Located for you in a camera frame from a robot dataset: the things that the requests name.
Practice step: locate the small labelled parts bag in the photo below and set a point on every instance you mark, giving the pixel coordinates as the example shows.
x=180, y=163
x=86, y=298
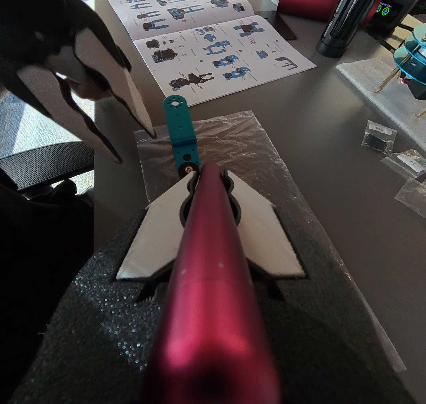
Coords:
x=406, y=162

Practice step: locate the small clear parts bag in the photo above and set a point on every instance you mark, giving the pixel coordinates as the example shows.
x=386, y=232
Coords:
x=414, y=194

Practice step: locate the black device with screen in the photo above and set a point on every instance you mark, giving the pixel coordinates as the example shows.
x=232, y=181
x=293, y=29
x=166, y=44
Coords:
x=396, y=1

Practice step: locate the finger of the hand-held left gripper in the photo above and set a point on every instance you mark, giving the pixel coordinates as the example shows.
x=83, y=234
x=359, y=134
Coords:
x=138, y=104
x=50, y=94

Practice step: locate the teal metal bracket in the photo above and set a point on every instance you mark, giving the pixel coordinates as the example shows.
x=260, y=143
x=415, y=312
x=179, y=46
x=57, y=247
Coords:
x=178, y=124

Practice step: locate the red electric screwdriver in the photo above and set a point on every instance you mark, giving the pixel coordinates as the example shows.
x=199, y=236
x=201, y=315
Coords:
x=206, y=244

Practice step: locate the dark cloth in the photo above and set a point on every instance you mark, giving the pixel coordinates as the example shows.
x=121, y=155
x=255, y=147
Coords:
x=36, y=260

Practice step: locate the small bag of black parts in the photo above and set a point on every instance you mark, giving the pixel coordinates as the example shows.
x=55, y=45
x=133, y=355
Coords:
x=379, y=137

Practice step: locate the black cylinder bottle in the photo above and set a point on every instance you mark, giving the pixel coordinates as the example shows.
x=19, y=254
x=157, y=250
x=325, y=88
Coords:
x=346, y=17

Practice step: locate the black office chair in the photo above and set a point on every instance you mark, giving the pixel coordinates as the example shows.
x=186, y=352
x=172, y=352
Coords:
x=43, y=164

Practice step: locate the open instruction booklet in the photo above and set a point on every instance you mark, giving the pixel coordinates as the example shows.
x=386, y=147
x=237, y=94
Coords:
x=213, y=41

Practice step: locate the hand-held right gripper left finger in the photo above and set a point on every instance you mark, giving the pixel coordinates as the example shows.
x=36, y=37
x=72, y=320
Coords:
x=149, y=244

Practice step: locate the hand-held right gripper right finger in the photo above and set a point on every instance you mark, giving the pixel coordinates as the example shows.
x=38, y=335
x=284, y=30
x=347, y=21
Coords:
x=269, y=244

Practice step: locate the white foam sheet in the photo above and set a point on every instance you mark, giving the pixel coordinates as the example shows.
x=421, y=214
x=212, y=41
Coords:
x=372, y=87

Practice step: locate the clear plastic bag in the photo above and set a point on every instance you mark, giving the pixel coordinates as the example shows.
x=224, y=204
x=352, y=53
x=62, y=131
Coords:
x=233, y=137

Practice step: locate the teal disc robot base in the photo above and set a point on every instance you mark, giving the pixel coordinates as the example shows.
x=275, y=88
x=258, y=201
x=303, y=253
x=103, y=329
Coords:
x=412, y=51

